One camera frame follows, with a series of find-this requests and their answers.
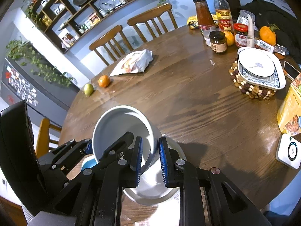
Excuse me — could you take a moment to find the medium white bowl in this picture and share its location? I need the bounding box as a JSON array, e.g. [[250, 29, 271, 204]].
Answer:
[[122, 136, 187, 206]]

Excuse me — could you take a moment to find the blue square plate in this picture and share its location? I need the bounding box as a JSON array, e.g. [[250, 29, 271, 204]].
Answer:
[[81, 155, 97, 171]]

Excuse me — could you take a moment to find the red sauce bottle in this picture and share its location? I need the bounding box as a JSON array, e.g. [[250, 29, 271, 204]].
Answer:
[[193, 0, 215, 34]]

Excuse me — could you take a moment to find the small white jar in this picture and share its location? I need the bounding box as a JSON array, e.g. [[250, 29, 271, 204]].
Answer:
[[203, 30, 213, 47]]

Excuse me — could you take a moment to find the white tube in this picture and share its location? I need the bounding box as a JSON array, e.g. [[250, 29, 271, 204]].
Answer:
[[246, 14, 255, 47]]

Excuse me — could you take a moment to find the dark lid sauce jar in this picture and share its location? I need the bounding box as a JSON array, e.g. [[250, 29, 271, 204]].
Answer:
[[209, 31, 227, 54]]

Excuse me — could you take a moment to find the orange fruit with leaf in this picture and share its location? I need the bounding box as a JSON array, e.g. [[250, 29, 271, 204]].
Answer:
[[259, 24, 280, 46]]

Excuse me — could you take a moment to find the green pear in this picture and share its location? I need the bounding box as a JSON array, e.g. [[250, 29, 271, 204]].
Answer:
[[84, 83, 94, 96]]

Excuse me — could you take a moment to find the white oval plate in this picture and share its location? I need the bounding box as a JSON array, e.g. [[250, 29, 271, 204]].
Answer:
[[237, 47, 275, 78]]

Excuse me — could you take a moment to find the wall shelf with jars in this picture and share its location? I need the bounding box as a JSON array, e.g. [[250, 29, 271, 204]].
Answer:
[[24, 0, 137, 54]]

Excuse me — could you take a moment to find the yellow snack packet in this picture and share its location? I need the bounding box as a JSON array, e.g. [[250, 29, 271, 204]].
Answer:
[[186, 14, 218, 30]]

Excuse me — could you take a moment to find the orange tangerine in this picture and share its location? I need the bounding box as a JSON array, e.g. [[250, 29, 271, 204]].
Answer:
[[98, 75, 111, 88]]

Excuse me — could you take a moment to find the blue patterned square dish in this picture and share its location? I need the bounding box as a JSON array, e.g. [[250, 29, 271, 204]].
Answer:
[[237, 47, 286, 91]]

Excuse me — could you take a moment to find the side wooden chair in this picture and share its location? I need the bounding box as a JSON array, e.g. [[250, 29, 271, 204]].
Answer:
[[35, 118, 62, 158]]

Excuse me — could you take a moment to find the beaded wooden trivet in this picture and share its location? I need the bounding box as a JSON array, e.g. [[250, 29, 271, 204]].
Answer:
[[229, 58, 276, 101]]

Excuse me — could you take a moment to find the hanging green plant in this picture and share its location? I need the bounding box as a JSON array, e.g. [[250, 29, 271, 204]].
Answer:
[[6, 39, 74, 87]]

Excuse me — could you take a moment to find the right wooden chair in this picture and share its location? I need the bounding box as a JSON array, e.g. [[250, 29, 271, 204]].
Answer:
[[127, 3, 178, 43]]

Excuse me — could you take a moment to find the white snack bag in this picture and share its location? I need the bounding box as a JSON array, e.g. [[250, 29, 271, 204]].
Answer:
[[110, 50, 153, 77]]

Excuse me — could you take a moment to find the smartphone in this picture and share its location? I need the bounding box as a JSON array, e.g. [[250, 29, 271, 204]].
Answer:
[[283, 61, 300, 81]]

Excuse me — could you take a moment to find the vinegar bottle yellow cap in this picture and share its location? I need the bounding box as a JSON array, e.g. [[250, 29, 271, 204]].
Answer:
[[214, 0, 234, 33]]

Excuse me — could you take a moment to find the red lid chili jar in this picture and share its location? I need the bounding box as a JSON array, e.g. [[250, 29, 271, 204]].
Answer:
[[234, 23, 248, 47]]

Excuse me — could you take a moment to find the white round-button device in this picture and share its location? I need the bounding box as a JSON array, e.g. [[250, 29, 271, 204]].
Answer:
[[275, 134, 301, 169]]

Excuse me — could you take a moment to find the yellow nut box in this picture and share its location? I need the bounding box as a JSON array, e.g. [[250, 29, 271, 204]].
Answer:
[[277, 74, 301, 136]]

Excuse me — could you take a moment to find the black jacket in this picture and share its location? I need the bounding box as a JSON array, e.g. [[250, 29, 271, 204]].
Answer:
[[239, 0, 301, 64]]

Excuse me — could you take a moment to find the white ramekin cup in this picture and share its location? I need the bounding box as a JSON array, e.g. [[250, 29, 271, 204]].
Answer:
[[92, 105, 162, 173]]

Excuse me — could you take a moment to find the left wooden chair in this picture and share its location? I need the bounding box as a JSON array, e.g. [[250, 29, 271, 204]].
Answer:
[[89, 25, 134, 66]]

